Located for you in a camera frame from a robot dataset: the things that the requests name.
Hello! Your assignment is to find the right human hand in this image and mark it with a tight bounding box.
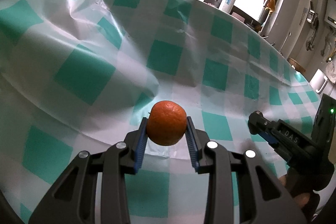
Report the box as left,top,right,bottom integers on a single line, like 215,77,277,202
278,175,310,209

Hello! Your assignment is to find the teal checkered tablecloth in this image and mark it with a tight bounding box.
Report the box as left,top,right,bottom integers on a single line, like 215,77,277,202
1,0,319,222

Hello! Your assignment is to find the large orange mandarin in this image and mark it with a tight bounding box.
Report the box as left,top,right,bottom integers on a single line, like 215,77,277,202
146,101,187,146

